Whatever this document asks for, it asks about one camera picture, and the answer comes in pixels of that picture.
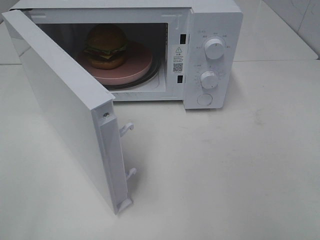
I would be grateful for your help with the round white door release button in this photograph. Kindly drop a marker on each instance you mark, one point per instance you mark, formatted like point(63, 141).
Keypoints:
point(205, 99)

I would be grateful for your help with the pink round plate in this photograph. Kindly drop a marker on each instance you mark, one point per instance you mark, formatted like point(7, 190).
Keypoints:
point(138, 61)

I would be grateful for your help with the white microwave door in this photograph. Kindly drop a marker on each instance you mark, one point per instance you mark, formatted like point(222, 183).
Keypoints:
point(79, 108)

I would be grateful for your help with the burger with lettuce and cheese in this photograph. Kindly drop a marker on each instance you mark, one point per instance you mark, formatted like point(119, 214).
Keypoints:
point(105, 46)

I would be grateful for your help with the lower white microwave knob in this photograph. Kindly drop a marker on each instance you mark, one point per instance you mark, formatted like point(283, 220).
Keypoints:
point(209, 80)

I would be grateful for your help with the white microwave knob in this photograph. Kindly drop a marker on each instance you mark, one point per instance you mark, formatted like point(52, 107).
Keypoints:
point(214, 48)
point(209, 80)

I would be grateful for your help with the white microwave oven body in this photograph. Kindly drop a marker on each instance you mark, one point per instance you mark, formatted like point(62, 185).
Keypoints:
point(175, 30)

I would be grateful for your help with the upper white microwave knob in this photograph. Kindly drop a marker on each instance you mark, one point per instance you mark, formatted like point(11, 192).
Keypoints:
point(214, 48)

